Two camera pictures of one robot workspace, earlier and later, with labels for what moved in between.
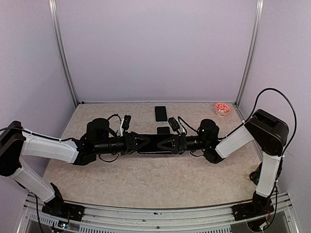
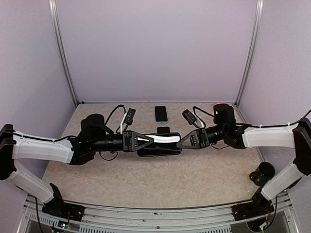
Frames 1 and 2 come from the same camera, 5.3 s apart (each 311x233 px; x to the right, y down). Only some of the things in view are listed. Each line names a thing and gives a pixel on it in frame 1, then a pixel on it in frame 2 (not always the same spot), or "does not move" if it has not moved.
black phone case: (152, 147) does not move
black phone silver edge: (162, 130) does not move
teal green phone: (161, 113) does not move
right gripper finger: (170, 144) -> (194, 139)
